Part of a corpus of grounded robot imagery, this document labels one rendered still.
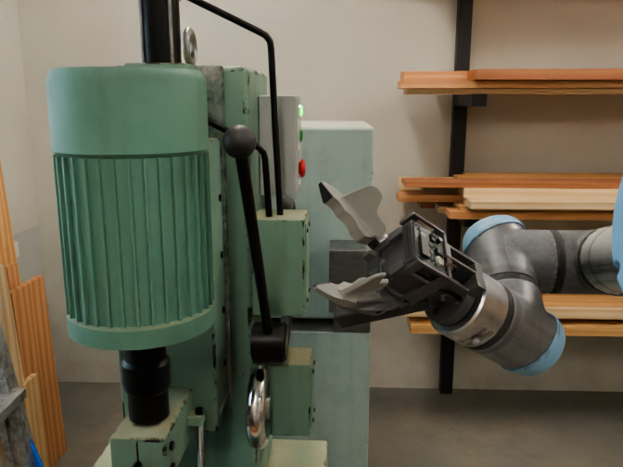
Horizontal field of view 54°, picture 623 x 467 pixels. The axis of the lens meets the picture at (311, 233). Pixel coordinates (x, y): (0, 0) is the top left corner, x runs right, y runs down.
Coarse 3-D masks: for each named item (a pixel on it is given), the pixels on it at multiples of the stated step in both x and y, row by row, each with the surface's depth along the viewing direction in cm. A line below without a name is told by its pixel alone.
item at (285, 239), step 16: (272, 224) 90; (288, 224) 90; (304, 224) 90; (272, 240) 90; (288, 240) 90; (304, 240) 90; (272, 256) 91; (288, 256) 91; (304, 256) 91; (272, 272) 91; (288, 272) 91; (304, 272) 91; (272, 288) 92; (288, 288) 92; (304, 288) 92; (256, 304) 93; (272, 304) 92; (288, 304) 92; (304, 304) 92
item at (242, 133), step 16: (240, 128) 61; (224, 144) 61; (240, 144) 61; (240, 160) 63; (240, 176) 65; (256, 224) 71; (256, 240) 73; (256, 256) 75; (256, 272) 77; (256, 288) 80; (256, 336) 88; (272, 336) 88; (256, 352) 88; (272, 352) 88
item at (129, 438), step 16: (176, 400) 83; (192, 400) 87; (128, 416) 79; (176, 416) 79; (128, 432) 75; (144, 432) 75; (160, 432) 75; (176, 432) 79; (192, 432) 87; (112, 448) 74; (128, 448) 74; (144, 448) 74; (160, 448) 74; (176, 448) 79; (112, 464) 75; (128, 464) 75; (144, 464) 74; (160, 464) 74; (176, 464) 79
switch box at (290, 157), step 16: (288, 96) 96; (288, 112) 96; (288, 128) 97; (272, 144) 97; (288, 144) 97; (272, 160) 98; (288, 160) 98; (272, 176) 98; (288, 176) 98; (272, 192) 99; (288, 192) 99
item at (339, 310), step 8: (336, 304) 75; (408, 304) 71; (416, 304) 71; (424, 304) 71; (336, 312) 74; (344, 312) 74; (352, 312) 73; (384, 312) 72; (392, 312) 72; (400, 312) 72; (408, 312) 72; (336, 320) 74; (344, 320) 74; (352, 320) 74; (360, 320) 74; (368, 320) 74; (376, 320) 73
